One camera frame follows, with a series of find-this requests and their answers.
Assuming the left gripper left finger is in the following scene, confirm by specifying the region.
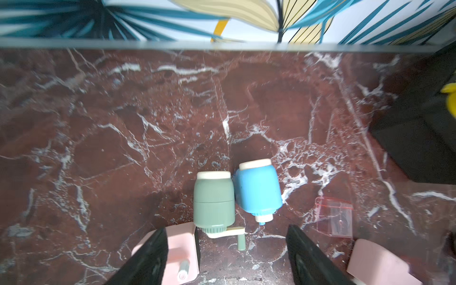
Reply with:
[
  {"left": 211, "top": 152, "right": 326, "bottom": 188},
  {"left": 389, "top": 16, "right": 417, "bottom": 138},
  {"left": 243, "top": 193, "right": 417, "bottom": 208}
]
[{"left": 105, "top": 228, "right": 169, "bottom": 285}]

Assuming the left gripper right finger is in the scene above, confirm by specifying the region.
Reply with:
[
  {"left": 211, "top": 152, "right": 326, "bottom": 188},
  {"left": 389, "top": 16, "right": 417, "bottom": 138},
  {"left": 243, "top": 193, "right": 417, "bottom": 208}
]
[{"left": 286, "top": 224, "right": 353, "bottom": 285}]

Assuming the blue pencil sharpener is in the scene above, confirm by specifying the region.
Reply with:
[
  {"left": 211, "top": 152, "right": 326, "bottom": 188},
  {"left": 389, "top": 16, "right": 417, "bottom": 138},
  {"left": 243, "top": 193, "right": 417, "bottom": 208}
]
[{"left": 233, "top": 159, "right": 283, "bottom": 226}]

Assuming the green pencil sharpener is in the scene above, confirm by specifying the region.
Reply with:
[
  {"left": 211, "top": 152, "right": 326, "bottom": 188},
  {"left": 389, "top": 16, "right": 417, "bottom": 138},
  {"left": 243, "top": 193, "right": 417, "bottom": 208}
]
[{"left": 193, "top": 171, "right": 246, "bottom": 251}]

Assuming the pink sharpener back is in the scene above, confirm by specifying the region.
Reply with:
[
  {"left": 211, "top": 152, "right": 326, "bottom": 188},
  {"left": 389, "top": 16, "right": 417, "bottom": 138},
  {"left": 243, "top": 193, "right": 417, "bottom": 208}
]
[{"left": 153, "top": 222, "right": 201, "bottom": 285}]

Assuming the pink sharpener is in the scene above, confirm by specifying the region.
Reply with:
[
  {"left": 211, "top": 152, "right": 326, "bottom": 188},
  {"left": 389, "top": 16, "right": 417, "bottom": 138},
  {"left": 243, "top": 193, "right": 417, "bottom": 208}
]
[
  {"left": 153, "top": 222, "right": 201, "bottom": 285},
  {"left": 347, "top": 239, "right": 422, "bottom": 285}
]

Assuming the clear pink tray back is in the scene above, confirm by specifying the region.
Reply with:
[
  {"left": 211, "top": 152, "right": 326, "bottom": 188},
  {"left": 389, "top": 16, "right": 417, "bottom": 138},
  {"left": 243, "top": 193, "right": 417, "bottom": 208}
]
[{"left": 315, "top": 197, "right": 353, "bottom": 238}]

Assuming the pink sharpener right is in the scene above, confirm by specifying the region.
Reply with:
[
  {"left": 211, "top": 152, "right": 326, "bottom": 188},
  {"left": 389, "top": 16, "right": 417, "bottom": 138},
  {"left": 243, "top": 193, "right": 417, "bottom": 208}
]
[{"left": 347, "top": 239, "right": 422, "bottom": 285}]

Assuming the yellow black toolbox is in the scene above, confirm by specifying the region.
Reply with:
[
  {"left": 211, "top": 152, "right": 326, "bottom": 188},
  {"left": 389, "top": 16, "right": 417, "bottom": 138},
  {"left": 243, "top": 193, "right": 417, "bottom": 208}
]
[{"left": 369, "top": 43, "right": 456, "bottom": 185}]

